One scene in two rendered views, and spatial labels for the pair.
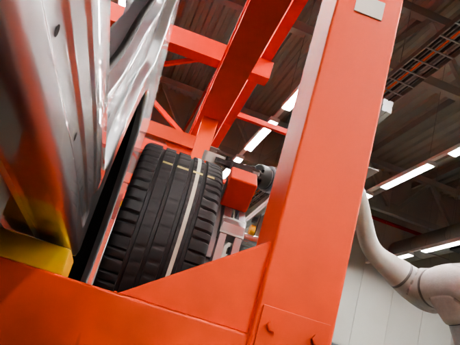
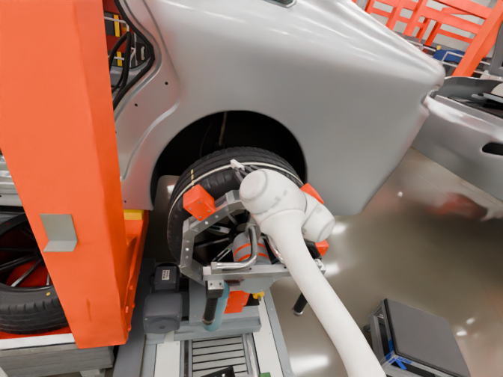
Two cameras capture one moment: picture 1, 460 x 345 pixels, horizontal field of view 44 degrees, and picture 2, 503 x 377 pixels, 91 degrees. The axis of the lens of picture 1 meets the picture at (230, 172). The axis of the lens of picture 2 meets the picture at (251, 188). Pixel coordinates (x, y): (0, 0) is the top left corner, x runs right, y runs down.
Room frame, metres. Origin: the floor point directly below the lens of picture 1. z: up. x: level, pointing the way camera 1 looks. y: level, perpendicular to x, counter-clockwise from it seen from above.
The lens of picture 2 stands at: (1.50, -0.73, 1.63)
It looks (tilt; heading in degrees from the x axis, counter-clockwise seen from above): 34 degrees down; 78
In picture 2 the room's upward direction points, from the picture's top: 14 degrees clockwise
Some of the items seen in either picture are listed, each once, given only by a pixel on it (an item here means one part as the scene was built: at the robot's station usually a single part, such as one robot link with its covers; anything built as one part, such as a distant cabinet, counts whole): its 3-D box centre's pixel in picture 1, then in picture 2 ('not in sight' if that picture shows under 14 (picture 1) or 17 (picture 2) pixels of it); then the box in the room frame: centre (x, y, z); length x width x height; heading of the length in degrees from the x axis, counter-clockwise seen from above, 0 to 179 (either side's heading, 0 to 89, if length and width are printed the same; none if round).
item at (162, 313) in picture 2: not in sight; (165, 295); (1.35, 0.11, 0.26); 0.42 x 0.18 x 0.35; 97
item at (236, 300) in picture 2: not in sight; (233, 289); (1.70, 0.02, 0.48); 0.16 x 0.12 x 0.17; 97
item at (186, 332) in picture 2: not in sight; (216, 303); (1.66, 0.15, 0.13); 0.50 x 0.36 x 0.10; 7
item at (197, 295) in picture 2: not in sight; (224, 285); (1.68, 0.15, 0.32); 0.40 x 0.30 x 0.28; 7
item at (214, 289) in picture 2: not in sight; (213, 280); (1.56, -0.24, 0.93); 0.09 x 0.05 x 0.05; 97
